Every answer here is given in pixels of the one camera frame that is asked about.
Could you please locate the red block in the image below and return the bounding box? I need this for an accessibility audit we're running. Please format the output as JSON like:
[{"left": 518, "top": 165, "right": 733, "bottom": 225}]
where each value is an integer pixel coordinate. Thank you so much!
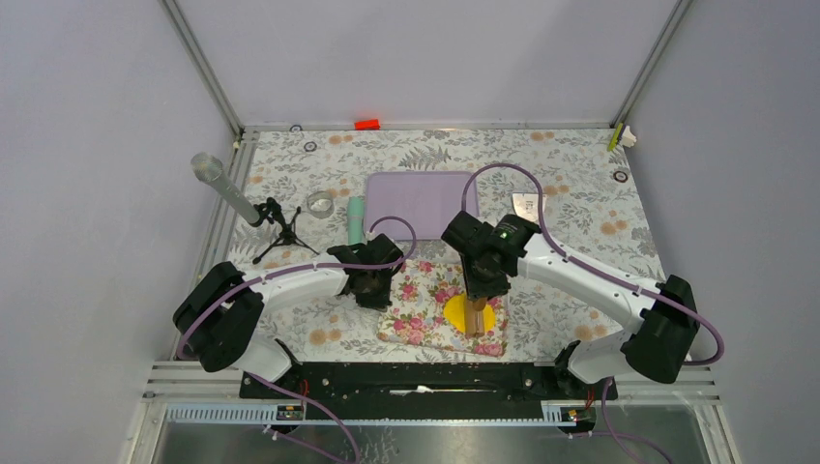
[{"left": 354, "top": 119, "right": 381, "bottom": 131}]

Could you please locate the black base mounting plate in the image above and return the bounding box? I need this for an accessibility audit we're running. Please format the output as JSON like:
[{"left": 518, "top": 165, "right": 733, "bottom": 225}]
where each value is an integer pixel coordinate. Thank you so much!
[{"left": 239, "top": 362, "right": 618, "bottom": 421}]

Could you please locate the metal spatula wooden handle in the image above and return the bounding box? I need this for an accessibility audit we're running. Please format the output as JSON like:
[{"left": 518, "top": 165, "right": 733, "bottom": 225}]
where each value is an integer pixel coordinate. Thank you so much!
[{"left": 512, "top": 192, "right": 548, "bottom": 223}]

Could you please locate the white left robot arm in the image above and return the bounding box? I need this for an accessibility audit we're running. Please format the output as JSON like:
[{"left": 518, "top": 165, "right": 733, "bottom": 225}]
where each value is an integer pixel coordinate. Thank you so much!
[{"left": 172, "top": 234, "right": 407, "bottom": 397}]

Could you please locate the floral rectangular tray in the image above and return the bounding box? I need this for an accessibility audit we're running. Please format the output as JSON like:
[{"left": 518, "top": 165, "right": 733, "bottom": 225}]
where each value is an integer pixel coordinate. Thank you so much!
[{"left": 375, "top": 260, "right": 509, "bottom": 358}]

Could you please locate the yellow dough piece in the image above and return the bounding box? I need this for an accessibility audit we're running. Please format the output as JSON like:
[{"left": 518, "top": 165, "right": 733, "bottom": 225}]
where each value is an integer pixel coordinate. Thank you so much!
[{"left": 443, "top": 293, "right": 496, "bottom": 336}]

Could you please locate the wooden dough roller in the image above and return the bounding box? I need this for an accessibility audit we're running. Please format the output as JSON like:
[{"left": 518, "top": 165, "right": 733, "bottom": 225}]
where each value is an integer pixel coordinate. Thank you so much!
[{"left": 464, "top": 296, "right": 487, "bottom": 337}]

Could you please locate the white yellow corner clip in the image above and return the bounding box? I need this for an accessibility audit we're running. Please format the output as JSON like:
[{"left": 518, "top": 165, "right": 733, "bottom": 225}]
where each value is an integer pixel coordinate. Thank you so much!
[{"left": 607, "top": 123, "right": 637, "bottom": 152}]

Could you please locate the silver microphone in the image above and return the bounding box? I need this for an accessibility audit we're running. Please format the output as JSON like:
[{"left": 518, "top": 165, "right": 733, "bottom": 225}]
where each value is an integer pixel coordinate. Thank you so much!
[{"left": 190, "top": 152, "right": 262, "bottom": 227}]

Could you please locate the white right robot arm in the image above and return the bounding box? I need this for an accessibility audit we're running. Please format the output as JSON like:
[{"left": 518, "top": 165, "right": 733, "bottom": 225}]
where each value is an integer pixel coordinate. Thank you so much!
[{"left": 442, "top": 212, "right": 700, "bottom": 398}]

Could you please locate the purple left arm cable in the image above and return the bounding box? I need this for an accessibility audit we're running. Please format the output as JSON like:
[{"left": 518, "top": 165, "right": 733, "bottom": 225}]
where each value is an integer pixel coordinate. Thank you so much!
[{"left": 176, "top": 216, "right": 419, "bottom": 464}]

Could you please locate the floral tablecloth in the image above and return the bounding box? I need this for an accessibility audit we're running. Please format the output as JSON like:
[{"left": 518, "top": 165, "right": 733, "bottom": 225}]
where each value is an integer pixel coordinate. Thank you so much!
[{"left": 228, "top": 130, "right": 665, "bottom": 363}]

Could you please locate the purple plastic tray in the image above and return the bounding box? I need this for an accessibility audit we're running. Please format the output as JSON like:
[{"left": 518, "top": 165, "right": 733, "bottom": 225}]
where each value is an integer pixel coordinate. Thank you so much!
[{"left": 364, "top": 171, "right": 471, "bottom": 241}]

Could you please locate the black mini tripod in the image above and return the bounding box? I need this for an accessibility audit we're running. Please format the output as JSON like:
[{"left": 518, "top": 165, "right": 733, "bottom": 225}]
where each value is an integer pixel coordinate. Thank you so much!
[{"left": 251, "top": 197, "right": 318, "bottom": 265}]

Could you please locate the teal handled tool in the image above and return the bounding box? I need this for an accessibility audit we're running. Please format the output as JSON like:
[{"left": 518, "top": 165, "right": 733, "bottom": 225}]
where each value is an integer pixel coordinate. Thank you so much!
[{"left": 346, "top": 196, "right": 365, "bottom": 246}]

